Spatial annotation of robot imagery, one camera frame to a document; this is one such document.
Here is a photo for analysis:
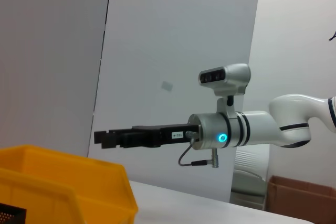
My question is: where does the brown cardboard box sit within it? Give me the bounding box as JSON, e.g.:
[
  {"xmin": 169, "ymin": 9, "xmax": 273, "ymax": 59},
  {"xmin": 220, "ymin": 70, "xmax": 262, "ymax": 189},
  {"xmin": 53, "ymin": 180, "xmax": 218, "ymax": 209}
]
[{"xmin": 266, "ymin": 175, "xmax": 336, "ymax": 221}]

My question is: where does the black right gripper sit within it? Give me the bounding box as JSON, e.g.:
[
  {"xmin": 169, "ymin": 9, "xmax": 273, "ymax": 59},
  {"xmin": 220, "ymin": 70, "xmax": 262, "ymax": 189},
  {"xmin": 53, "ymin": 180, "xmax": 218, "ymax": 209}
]
[{"xmin": 93, "ymin": 123, "xmax": 202, "ymax": 149}]

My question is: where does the black mesh pen holder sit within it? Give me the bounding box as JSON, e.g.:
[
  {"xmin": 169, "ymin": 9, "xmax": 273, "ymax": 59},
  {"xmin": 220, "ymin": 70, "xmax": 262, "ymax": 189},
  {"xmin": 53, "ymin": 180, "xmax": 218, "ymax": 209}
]
[{"xmin": 0, "ymin": 202, "xmax": 27, "ymax": 224}]

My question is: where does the large white panel board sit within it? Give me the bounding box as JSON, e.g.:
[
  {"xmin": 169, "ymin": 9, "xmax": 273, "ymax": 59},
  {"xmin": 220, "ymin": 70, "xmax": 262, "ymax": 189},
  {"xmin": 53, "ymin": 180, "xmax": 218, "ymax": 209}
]
[{"xmin": 86, "ymin": 0, "xmax": 263, "ymax": 205}]

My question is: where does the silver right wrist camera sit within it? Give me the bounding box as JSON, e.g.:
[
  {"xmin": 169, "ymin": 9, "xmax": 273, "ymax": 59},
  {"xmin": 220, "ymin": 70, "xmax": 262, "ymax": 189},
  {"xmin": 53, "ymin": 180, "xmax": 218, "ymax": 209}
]
[{"xmin": 198, "ymin": 63, "xmax": 251, "ymax": 98}]

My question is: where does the yellow plastic storage bin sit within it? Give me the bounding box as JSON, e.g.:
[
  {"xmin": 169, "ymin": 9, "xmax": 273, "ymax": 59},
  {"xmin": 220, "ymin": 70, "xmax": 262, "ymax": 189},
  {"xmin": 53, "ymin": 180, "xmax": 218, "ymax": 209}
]
[{"xmin": 0, "ymin": 144, "xmax": 139, "ymax": 224}]

